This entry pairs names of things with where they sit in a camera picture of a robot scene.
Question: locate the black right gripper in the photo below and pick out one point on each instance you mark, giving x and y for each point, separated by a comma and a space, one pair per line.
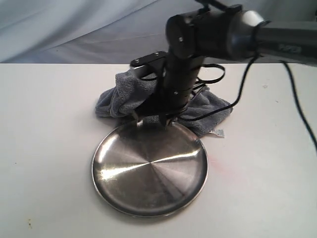
172, 91

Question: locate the grey fluffy towel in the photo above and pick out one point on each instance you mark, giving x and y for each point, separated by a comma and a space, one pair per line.
129, 92

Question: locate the white printed care label tag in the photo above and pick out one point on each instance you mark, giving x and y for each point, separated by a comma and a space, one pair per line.
217, 132

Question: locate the round stainless steel plate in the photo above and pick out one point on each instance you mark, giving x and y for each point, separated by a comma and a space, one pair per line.
148, 170

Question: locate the grey backdrop cloth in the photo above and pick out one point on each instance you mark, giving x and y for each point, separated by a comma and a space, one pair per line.
109, 31

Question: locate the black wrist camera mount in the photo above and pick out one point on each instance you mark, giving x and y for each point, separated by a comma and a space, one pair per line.
149, 64

